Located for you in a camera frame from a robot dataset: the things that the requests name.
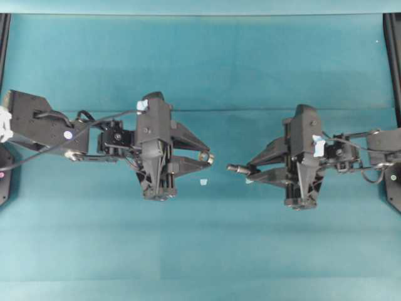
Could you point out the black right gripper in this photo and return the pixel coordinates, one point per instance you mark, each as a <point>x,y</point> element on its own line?
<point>302,176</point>

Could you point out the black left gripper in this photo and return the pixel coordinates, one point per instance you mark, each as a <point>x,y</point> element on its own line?
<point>159,166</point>

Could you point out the brass washer bushing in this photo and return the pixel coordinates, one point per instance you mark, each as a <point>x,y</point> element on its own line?
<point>206,157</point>

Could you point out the threaded steel shaft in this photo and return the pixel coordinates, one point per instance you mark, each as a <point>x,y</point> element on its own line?
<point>240,169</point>

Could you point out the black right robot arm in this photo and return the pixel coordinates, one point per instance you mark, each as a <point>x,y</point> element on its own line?
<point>357,152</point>

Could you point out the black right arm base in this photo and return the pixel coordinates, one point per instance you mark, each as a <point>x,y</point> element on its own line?
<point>389,188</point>

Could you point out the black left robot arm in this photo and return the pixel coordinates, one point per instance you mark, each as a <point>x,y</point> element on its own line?
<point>29,121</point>

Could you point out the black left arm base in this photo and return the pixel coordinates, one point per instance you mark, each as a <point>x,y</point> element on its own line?
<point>10,180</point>

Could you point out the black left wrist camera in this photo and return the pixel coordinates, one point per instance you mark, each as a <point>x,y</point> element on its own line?
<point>153,120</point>

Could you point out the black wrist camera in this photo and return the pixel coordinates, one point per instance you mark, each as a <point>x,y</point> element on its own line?
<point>153,120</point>
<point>300,129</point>

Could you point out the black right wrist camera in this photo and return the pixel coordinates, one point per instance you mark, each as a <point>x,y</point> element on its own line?
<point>300,129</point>

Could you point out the black right table rail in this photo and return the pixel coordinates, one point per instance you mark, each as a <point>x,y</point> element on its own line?
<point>391,30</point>

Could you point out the black table rail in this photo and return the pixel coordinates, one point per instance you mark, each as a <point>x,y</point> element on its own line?
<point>5,23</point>
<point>391,30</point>

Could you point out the black left table rail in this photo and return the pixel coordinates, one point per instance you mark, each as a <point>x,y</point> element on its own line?
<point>5,23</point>

